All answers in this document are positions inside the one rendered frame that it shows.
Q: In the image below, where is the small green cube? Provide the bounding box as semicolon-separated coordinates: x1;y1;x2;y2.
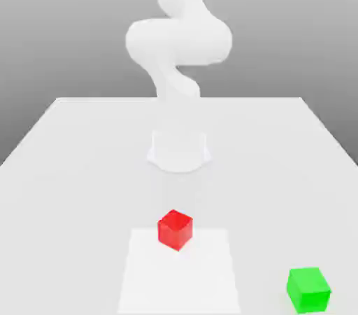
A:
285;266;333;315

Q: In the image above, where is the small red cube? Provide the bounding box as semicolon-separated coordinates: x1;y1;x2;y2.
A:
157;209;194;252

